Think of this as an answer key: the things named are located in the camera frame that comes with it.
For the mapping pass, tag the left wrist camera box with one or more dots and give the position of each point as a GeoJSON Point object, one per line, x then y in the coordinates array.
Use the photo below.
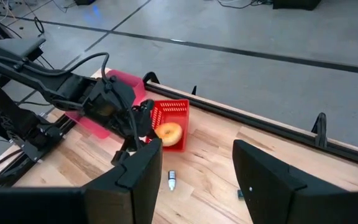
{"type": "Point", "coordinates": [102, 109]}

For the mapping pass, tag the pink plastic basket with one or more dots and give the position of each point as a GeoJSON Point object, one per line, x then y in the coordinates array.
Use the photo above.
{"type": "Point", "coordinates": [126, 79]}

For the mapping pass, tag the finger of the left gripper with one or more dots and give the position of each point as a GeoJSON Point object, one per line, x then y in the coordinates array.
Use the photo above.
{"type": "Point", "coordinates": [123, 154]}
{"type": "Point", "coordinates": [147, 118]}

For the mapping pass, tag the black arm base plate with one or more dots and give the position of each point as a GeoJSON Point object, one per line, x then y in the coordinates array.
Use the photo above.
{"type": "Point", "coordinates": [33, 149]}

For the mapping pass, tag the chocolate frosted toy donut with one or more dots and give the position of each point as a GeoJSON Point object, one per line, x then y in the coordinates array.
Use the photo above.
{"type": "Point", "coordinates": [176, 138]}

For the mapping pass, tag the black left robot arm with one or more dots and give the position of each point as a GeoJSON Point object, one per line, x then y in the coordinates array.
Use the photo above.
{"type": "Point", "coordinates": [42, 81]}

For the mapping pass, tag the red plastic basket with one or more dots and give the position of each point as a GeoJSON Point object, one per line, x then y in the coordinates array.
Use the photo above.
{"type": "Point", "coordinates": [176, 109]}

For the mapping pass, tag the small screw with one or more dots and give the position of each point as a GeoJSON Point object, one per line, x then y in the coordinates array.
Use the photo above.
{"type": "Point", "coordinates": [171, 180]}

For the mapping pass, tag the grey cabinet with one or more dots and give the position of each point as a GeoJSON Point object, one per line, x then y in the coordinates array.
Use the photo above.
{"type": "Point", "coordinates": [17, 46]}

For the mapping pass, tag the black floor box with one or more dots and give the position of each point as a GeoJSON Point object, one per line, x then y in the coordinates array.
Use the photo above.
{"type": "Point", "coordinates": [297, 3]}

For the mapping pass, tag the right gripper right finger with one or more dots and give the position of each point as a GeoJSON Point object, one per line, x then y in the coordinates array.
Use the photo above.
{"type": "Point", "coordinates": [266, 193]}

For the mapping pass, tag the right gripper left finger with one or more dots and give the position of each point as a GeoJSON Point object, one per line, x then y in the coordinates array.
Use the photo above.
{"type": "Point", "coordinates": [135, 193]}

